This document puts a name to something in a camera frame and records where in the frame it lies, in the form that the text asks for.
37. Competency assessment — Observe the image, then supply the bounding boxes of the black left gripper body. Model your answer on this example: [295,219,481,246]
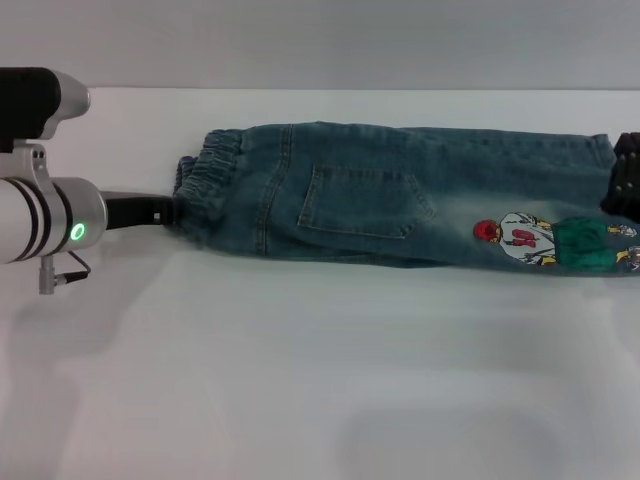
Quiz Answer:
[99,191,164,232]

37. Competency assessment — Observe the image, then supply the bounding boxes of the blue denim shorts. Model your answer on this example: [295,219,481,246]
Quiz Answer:
[172,119,640,277]

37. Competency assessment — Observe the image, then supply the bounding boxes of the left arm cable with connector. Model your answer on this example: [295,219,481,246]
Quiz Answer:
[38,249,92,296]

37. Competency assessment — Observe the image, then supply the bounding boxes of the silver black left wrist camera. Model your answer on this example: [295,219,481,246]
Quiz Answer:
[0,66,93,151]

